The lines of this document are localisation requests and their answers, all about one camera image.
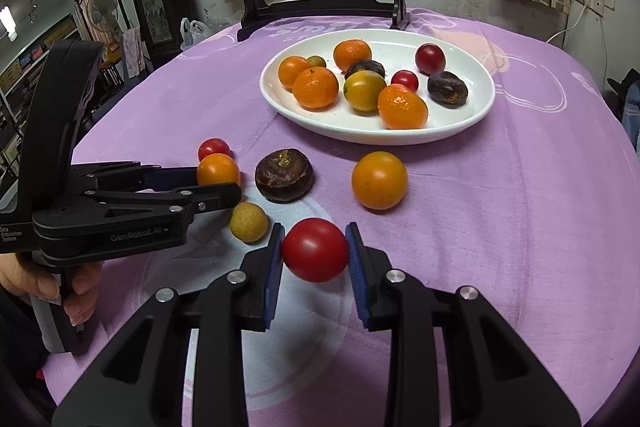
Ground white oval plate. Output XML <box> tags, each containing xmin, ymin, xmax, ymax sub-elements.
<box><xmin>259</xmin><ymin>28</ymin><xmax>496</xmax><ymax>146</ymax></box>

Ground large orange mandarin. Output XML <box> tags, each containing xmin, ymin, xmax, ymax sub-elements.
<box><xmin>377</xmin><ymin>84</ymin><xmax>429</xmax><ymax>130</ymax></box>
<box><xmin>292</xmin><ymin>66</ymin><xmax>340</xmax><ymax>110</ymax></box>

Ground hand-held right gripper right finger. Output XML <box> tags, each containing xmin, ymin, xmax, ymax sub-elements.
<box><xmin>345</xmin><ymin>222</ymin><xmax>583</xmax><ymax>427</ymax></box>

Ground white cable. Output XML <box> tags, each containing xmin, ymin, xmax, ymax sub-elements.
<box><xmin>545</xmin><ymin>2</ymin><xmax>588</xmax><ymax>45</ymax></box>

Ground green-orange tomato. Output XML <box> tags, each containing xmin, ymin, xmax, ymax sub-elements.
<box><xmin>343</xmin><ymin>70</ymin><xmax>387</xmax><ymax>112</ymax></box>

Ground blue clothes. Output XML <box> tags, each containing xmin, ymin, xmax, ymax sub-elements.
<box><xmin>619</xmin><ymin>82</ymin><xmax>640</xmax><ymax>132</ymax></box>

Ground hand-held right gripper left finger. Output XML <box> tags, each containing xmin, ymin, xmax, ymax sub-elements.
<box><xmin>51</xmin><ymin>222</ymin><xmax>287</xmax><ymax>427</ymax></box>

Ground person's left hand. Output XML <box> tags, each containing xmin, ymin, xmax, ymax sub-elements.
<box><xmin>0</xmin><ymin>251</ymin><xmax>104</xmax><ymax>326</ymax></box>

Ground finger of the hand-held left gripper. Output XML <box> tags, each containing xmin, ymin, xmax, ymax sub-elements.
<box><xmin>70</xmin><ymin>161</ymin><xmax>202</xmax><ymax>192</ymax></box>
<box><xmin>34</xmin><ymin>181</ymin><xmax>244</xmax><ymax>230</ymax></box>

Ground red cherry tomato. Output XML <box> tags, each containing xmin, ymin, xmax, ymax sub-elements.
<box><xmin>390</xmin><ymin>70</ymin><xmax>420</xmax><ymax>92</ymax></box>
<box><xmin>281</xmin><ymin>217</ymin><xmax>349</xmax><ymax>284</ymax></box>
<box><xmin>198</xmin><ymin>138</ymin><xmax>232</xmax><ymax>162</ymax></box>

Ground dark brown water chestnut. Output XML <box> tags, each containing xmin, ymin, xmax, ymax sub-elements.
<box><xmin>345</xmin><ymin>59</ymin><xmax>386</xmax><ymax>80</ymax></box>
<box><xmin>427</xmin><ymin>71</ymin><xmax>469</xmax><ymax>106</ymax></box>
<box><xmin>254</xmin><ymin>148</ymin><xmax>315</xmax><ymax>204</ymax></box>

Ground orange cherry tomato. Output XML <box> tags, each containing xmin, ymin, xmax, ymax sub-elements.
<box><xmin>351</xmin><ymin>151</ymin><xmax>409</xmax><ymax>210</ymax></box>
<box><xmin>196</xmin><ymin>153</ymin><xmax>241</xmax><ymax>188</ymax></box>
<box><xmin>277</xmin><ymin>56</ymin><xmax>312</xmax><ymax>89</ymax></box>

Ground pink hanging cloth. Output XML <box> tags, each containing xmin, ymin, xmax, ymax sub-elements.
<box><xmin>121</xmin><ymin>27</ymin><xmax>146</xmax><ymax>78</ymax></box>

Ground standing fan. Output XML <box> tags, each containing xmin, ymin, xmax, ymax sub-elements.
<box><xmin>82</xmin><ymin>0</ymin><xmax>121</xmax><ymax>38</ymax></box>

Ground dark red tomato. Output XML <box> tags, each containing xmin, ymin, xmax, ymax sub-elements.
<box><xmin>415</xmin><ymin>43</ymin><xmax>446</xmax><ymax>74</ymax></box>

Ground white plastic bag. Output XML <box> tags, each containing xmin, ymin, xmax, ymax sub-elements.
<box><xmin>179</xmin><ymin>18</ymin><xmax>211</xmax><ymax>52</ymax></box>

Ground small orange mandarin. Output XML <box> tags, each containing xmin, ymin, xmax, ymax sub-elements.
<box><xmin>333</xmin><ymin>39</ymin><xmax>373</xmax><ymax>72</ymax></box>

